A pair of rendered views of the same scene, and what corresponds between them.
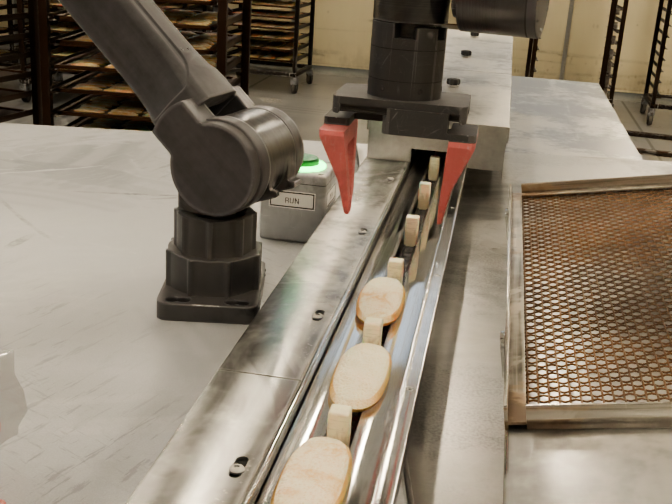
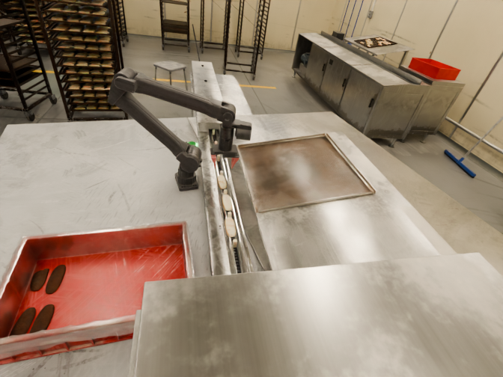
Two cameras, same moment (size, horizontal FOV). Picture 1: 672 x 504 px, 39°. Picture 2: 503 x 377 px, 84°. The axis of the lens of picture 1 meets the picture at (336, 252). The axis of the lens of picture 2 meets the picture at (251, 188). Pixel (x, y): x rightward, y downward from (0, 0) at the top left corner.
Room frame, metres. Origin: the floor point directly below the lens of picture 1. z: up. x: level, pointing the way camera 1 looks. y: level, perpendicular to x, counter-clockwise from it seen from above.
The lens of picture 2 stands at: (-0.24, 0.28, 1.61)
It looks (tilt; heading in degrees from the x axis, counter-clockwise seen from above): 37 degrees down; 334
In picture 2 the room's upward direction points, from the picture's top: 10 degrees clockwise
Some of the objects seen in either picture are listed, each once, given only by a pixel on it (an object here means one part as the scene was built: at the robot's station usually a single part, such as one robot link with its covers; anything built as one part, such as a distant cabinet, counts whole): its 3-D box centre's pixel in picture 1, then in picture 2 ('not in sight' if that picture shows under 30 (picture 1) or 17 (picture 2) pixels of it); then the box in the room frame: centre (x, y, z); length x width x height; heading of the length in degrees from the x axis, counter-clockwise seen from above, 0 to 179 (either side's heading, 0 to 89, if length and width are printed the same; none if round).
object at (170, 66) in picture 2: not in sight; (171, 81); (3.95, -0.23, 0.23); 0.36 x 0.36 x 0.46; 38
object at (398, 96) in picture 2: not in sight; (358, 75); (3.57, -3.18, 0.51); 3.00 x 1.26 x 1.03; 171
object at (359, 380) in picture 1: (361, 370); (227, 201); (0.58, -0.02, 0.86); 0.10 x 0.04 x 0.01; 171
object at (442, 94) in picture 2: not in sight; (415, 105); (2.52, -3.42, 0.44); 0.70 x 0.55 x 0.87; 171
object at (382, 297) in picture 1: (381, 297); (221, 181); (0.72, -0.04, 0.86); 0.10 x 0.04 x 0.01; 172
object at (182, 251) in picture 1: (214, 253); (186, 175); (0.79, 0.11, 0.86); 0.12 x 0.09 x 0.08; 2
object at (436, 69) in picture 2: not in sight; (433, 68); (2.52, -3.42, 0.93); 0.51 x 0.36 x 0.13; 175
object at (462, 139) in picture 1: (428, 163); (229, 158); (0.73, -0.07, 0.97); 0.07 x 0.07 x 0.09; 81
